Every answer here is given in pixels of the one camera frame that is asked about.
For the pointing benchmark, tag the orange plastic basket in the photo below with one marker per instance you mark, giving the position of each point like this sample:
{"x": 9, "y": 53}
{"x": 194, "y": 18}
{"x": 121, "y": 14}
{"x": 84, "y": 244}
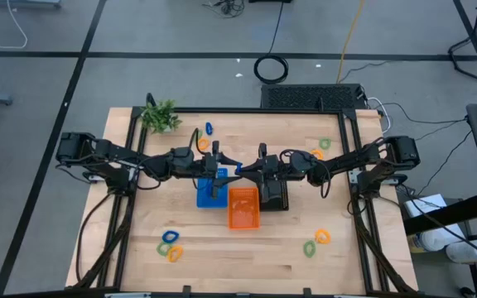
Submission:
{"x": 242, "y": 215}

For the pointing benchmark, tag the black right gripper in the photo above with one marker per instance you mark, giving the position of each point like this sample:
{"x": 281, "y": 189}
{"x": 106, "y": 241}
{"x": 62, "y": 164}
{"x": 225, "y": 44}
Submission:
{"x": 273, "y": 169}

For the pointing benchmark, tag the blue plastic basket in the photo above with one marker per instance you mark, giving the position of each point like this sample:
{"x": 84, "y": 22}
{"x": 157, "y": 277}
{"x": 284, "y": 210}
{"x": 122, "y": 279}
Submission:
{"x": 205, "y": 200}

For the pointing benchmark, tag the black perforated case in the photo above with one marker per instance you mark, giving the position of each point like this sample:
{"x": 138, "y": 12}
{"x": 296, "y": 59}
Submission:
{"x": 311, "y": 96}

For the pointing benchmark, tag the white paper roll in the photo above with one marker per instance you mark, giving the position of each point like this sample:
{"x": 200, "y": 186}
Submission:
{"x": 433, "y": 240}

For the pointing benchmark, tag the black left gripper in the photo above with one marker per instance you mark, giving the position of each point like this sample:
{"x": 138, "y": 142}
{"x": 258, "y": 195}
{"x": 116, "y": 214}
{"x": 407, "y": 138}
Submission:
{"x": 210, "y": 169}

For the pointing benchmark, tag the green plant in white pot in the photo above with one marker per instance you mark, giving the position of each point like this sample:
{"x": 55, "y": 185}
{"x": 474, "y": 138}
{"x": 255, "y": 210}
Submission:
{"x": 160, "y": 118}

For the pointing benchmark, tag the white paper sheet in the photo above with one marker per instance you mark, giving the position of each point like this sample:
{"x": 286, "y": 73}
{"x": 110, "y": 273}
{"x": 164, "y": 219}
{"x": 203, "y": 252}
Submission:
{"x": 425, "y": 205}

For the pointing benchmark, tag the black plastic basket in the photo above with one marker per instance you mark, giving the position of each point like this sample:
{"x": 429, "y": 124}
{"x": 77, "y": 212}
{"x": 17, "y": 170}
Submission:
{"x": 278, "y": 203}

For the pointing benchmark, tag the silver aluminium bar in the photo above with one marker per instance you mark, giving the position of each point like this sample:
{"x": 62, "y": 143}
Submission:
{"x": 126, "y": 295}

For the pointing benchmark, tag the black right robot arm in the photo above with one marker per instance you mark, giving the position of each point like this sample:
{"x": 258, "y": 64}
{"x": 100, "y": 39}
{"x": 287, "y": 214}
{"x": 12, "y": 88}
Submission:
{"x": 346, "y": 161}

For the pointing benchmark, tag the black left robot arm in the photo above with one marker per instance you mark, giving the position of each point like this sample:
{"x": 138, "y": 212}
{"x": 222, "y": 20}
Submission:
{"x": 110, "y": 151}

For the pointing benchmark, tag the black table clamp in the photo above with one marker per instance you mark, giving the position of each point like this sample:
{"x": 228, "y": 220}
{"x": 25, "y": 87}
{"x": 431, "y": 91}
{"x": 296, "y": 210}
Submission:
{"x": 150, "y": 99}
{"x": 306, "y": 291}
{"x": 186, "y": 291}

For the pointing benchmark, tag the black aluminium table frame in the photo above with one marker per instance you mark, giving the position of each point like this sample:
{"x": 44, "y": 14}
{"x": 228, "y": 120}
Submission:
{"x": 242, "y": 110}

